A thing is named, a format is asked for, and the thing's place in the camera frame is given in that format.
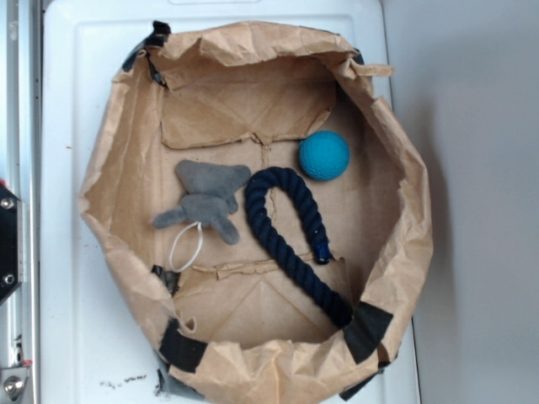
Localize blue rubber ball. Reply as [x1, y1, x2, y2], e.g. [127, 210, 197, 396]
[298, 130, 350, 181]

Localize grey plush elephant toy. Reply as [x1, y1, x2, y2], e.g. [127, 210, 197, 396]
[151, 159, 253, 274]

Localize brown paper bag bin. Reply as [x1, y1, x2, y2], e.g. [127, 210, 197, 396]
[79, 21, 433, 403]

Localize dark navy rope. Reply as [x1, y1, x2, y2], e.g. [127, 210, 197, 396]
[244, 166, 354, 328]

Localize black metal mounting bracket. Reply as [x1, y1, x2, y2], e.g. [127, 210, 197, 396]
[0, 178, 24, 305]

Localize aluminium frame rail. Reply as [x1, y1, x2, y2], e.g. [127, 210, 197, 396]
[1, 1, 43, 403]

